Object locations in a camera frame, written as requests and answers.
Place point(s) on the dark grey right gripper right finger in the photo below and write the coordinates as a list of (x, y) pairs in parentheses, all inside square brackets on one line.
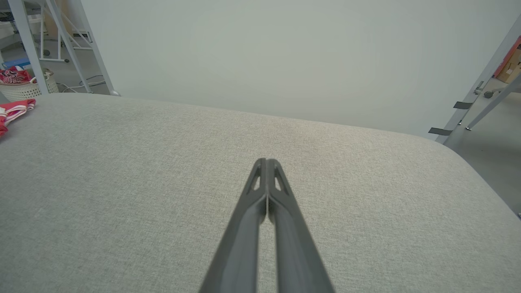
[(297, 252)]

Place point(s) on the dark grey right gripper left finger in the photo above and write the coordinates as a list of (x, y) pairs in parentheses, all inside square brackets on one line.
[(240, 244)]

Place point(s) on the red shirt with white sleeves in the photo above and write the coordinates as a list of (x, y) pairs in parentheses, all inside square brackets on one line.
[(12, 110)]

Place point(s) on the red patterned clothes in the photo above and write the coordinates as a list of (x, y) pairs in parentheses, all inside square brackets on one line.
[(14, 76)]

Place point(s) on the grey fabric sofa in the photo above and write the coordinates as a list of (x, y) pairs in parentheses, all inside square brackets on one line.
[(122, 195)]

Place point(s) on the black caster wheel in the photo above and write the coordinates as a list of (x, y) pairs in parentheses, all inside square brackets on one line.
[(489, 94)]

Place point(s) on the white woven laundry basket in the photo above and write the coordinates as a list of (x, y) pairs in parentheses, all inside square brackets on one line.
[(24, 91)]

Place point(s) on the white metal rack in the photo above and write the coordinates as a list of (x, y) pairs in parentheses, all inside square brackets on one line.
[(61, 44)]

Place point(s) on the brown cardboard box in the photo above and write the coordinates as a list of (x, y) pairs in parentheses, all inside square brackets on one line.
[(511, 67)]

